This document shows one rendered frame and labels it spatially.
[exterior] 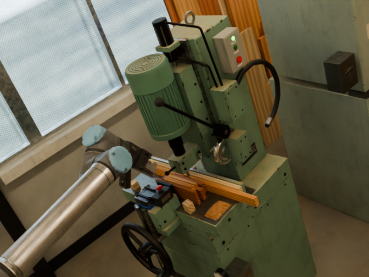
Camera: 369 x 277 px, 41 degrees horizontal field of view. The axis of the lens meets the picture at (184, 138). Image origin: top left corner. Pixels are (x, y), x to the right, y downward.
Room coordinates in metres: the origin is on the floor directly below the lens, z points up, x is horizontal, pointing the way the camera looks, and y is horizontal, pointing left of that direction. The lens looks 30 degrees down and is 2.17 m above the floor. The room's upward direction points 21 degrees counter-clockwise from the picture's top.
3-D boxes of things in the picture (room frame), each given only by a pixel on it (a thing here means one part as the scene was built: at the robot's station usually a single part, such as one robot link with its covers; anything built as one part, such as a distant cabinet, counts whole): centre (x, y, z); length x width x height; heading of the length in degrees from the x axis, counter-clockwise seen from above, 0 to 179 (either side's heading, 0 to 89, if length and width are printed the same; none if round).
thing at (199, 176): (1.83, 0.04, 0.92); 0.60 x 0.02 x 0.05; 37
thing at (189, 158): (1.81, 0.02, 1.03); 0.14 x 0.07 x 0.09; 127
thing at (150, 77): (1.80, 0.04, 1.35); 0.18 x 0.18 x 0.31
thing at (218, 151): (1.77, -0.14, 1.02); 0.12 x 0.03 x 0.12; 127
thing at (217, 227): (1.75, 0.14, 0.87); 0.61 x 0.30 x 0.06; 37
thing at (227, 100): (1.80, -0.22, 1.23); 0.09 x 0.08 x 0.15; 127
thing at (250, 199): (1.74, 0.00, 0.92); 0.60 x 0.02 x 0.04; 37
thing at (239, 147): (1.78, -0.20, 1.02); 0.09 x 0.07 x 0.12; 37
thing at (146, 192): (1.69, 0.21, 0.99); 0.13 x 0.11 x 0.06; 37
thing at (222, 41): (1.87, -0.30, 1.40); 0.10 x 0.06 x 0.16; 127
